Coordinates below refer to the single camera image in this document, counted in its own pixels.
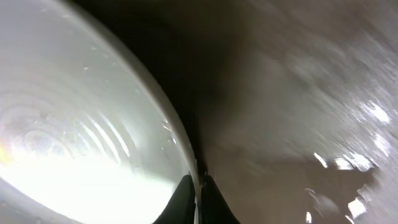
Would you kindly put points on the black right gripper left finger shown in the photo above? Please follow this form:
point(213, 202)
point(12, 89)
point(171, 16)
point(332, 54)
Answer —
point(181, 206)

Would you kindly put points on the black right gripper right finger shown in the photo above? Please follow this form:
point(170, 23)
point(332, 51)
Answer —
point(214, 209)

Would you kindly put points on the pale green plate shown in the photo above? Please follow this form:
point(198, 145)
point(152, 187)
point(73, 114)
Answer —
point(87, 134)

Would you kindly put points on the large brown serving tray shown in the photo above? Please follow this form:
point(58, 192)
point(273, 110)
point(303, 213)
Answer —
point(291, 106)

